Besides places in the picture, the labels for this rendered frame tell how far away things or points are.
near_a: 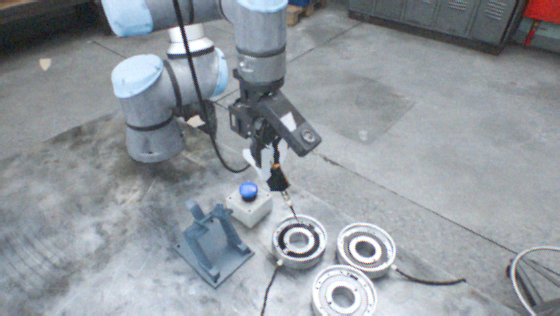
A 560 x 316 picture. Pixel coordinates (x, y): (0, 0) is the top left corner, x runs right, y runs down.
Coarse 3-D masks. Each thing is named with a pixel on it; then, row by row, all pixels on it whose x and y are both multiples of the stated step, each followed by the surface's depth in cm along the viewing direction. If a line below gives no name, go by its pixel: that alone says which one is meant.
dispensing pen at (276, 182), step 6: (270, 162) 67; (270, 168) 66; (276, 168) 65; (276, 174) 65; (282, 174) 66; (270, 180) 67; (276, 180) 66; (282, 180) 66; (270, 186) 68; (276, 186) 67; (282, 186) 66; (288, 186) 67; (282, 192) 68; (288, 198) 68; (288, 204) 69
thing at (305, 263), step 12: (288, 216) 71; (300, 216) 71; (276, 228) 69; (300, 228) 70; (276, 240) 68; (288, 240) 68; (312, 240) 68; (324, 240) 68; (276, 252) 65; (300, 252) 66; (324, 252) 67; (288, 264) 65; (300, 264) 64; (312, 264) 65
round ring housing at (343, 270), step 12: (324, 276) 62; (348, 276) 62; (360, 276) 62; (336, 288) 61; (348, 288) 61; (372, 288) 59; (312, 300) 59; (360, 300) 59; (372, 300) 59; (324, 312) 57; (348, 312) 57; (372, 312) 56
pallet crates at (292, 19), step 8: (288, 0) 386; (296, 0) 382; (304, 0) 379; (312, 0) 393; (320, 0) 416; (288, 8) 381; (296, 8) 383; (304, 8) 388; (312, 8) 404; (288, 16) 377; (296, 16) 379; (304, 16) 403; (288, 24) 382; (296, 24) 385
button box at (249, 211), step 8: (264, 192) 75; (232, 200) 73; (240, 200) 73; (248, 200) 73; (256, 200) 73; (264, 200) 73; (232, 208) 74; (240, 208) 72; (248, 208) 72; (256, 208) 72; (264, 208) 74; (240, 216) 74; (248, 216) 71; (256, 216) 73; (248, 224) 73
